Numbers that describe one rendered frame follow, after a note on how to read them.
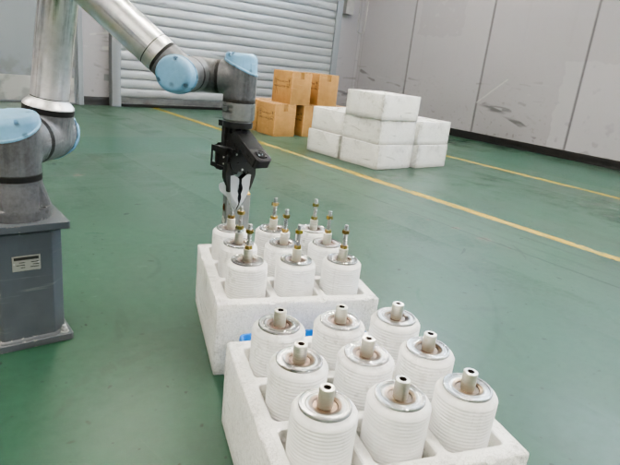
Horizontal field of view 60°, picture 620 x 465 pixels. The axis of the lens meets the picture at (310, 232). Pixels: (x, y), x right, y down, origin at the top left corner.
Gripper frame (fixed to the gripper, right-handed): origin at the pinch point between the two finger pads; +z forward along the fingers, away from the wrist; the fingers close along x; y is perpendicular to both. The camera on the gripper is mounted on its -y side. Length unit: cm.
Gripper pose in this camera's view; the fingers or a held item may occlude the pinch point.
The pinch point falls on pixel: (237, 205)
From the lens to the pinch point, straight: 131.8
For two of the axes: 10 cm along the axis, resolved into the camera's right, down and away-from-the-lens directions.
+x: -7.0, 1.4, -7.0
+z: -1.1, 9.5, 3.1
